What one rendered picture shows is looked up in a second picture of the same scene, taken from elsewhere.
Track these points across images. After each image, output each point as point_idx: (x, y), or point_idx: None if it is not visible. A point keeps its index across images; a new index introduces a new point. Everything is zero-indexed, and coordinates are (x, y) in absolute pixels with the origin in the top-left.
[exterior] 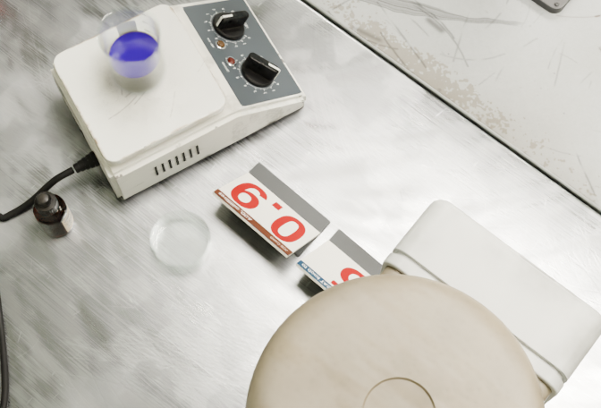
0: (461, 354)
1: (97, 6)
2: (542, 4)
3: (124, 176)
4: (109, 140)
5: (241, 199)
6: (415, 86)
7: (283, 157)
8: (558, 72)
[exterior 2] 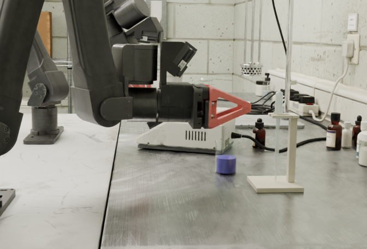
0: None
1: (180, 160)
2: (63, 128)
3: None
4: (227, 108)
5: None
6: (120, 134)
7: None
8: (84, 127)
